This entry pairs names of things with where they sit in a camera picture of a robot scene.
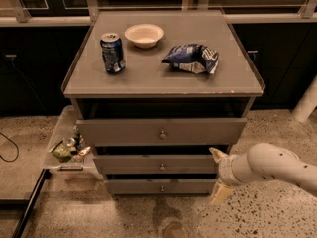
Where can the blue chip bag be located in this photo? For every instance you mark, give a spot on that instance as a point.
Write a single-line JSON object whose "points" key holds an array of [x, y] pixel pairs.
{"points": [[193, 58]]}

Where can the black floor rail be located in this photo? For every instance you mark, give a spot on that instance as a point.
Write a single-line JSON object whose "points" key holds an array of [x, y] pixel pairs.
{"points": [[30, 203]]}

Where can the grey drawer cabinet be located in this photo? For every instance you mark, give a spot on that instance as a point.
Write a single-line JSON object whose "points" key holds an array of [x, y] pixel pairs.
{"points": [[150, 89]]}

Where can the white post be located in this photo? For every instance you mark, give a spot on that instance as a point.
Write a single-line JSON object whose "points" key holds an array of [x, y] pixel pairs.
{"points": [[307, 103]]}

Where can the grey top drawer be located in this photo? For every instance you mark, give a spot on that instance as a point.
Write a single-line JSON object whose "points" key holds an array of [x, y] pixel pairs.
{"points": [[162, 132]]}

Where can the white paper bowl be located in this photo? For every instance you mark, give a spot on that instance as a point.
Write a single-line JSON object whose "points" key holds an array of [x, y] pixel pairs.
{"points": [[144, 36]]}

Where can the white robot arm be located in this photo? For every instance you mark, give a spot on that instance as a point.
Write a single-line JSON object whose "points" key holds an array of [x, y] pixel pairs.
{"points": [[262, 162]]}

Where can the green packet in bin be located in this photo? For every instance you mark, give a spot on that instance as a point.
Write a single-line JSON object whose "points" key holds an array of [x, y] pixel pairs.
{"points": [[62, 152]]}

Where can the blue soda can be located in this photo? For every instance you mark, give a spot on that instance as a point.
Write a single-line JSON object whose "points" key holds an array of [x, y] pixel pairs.
{"points": [[112, 52]]}

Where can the clear plastic bin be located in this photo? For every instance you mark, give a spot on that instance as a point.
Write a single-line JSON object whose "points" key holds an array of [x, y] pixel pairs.
{"points": [[66, 131]]}

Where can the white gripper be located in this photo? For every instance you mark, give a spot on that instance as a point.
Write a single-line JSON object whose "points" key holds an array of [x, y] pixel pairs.
{"points": [[226, 170]]}

